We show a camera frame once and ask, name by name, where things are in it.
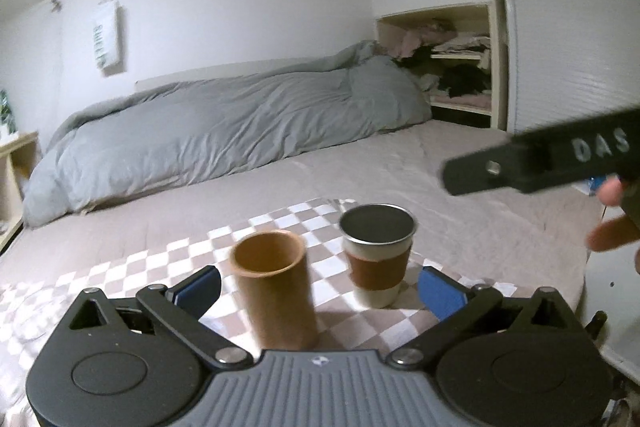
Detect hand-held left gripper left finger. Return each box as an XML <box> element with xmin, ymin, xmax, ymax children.
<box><xmin>62</xmin><ymin>266</ymin><xmax>254</xmax><ymax>369</ymax></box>

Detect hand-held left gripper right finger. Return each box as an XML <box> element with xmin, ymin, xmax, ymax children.
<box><xmin>386</xmin><ymin>266</ymin><xmax>590</xmax><ymax>369</ymax></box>

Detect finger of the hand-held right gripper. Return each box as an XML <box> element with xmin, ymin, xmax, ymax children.
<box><xmin>441</xmin><ymin>138</ymin><xmax>532</xmax><ymax>196</ymax></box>

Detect brown cylindrical cup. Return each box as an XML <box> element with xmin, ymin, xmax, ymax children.
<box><xmin>229</xmin><ymin>230</ymin><xmax>321</xmax><ymax>353</ymax></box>

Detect metal cup with brown sleeve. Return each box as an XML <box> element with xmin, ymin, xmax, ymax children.
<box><xmin>338</xmin><ymin>204</ymin><xmax>419</xmax><ymax>309</ymax></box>

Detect clear glass cup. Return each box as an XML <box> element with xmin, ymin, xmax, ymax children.
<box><xmin>2</xmin><ymin>289</ymin><xmax>68</xmax><ymax>344</ymax></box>

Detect person's right hand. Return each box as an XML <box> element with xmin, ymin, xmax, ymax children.
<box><xmin>586</xmin><ymin>177</ymin><xmax>640</xmax><ymax>274</ymax></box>

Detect checkered beige white mat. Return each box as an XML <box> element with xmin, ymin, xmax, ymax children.
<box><xmin>0</xmin><ymin>197</ymin><xmax>501</xmax><ymax>427</ymax></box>

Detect black clothes pile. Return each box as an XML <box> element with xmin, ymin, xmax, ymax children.
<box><xmin>438</xmin><ymin>63</ymin><xmax>491</xmax><ymax>98</ymax></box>

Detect white sliding closet door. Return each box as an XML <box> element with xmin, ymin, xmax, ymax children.
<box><xmin>492</xmin><ymin>0</ymin><xmax>640</xmax><ymax>136</ymax></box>

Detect white folded clothes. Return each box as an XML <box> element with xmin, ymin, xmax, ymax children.
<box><xmin>434</xmin><ymin>35</ymin><xmax>491</xmax><ymax>56</ymax></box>

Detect pink clothes pile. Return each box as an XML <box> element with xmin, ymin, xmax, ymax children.
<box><xmin>394</xmin><ymin>19</ymin><xmax>459</xmax><ymax>58</ymax></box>

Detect wooden open shelf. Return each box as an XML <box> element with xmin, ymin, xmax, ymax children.
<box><xmin>376</xmin><ymin>3</ymin><xmax>502</xmax><ymax>130</ymax></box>

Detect grey duvet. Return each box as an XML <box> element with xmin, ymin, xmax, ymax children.
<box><xmin>22</xmin><ymin>39</ymin><xmax>434</xmax><ymax>229</ymax></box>

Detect white headboard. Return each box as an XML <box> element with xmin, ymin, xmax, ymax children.
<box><xmin>135</xmin><ymin>57</ymin><xmax>353</xmax><ymax>95</ymax></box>

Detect low wooden side shelf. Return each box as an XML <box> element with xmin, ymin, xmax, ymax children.
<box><xmin>0</xmin><ymin>131</ymin><xmax>40</xmax><ymax>254</ymax></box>

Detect green plant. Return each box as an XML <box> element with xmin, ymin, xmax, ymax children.
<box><xmin>0</xmin><ymin>89</ymin><xmax>19</xmax><ymax>138</ymax></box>

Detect white tote bag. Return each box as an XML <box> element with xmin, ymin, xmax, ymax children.
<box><xmin>92</xmin><ymin>0</ymin><xmax>125</xmax><ymax>76</ymax></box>

